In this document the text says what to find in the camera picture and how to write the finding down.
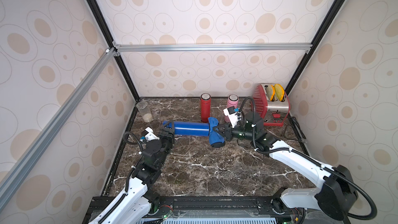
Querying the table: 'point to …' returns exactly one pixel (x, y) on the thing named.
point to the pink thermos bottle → (232, 101)
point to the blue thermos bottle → (189, 128)
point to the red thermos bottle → (205, 107)
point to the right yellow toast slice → (279, 92)
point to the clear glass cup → (145, 111)
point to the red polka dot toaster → (274, 113)
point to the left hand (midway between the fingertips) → (178, 122)
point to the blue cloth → (215, 136)
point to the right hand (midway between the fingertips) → (212, 132)
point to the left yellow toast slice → (270, 91)
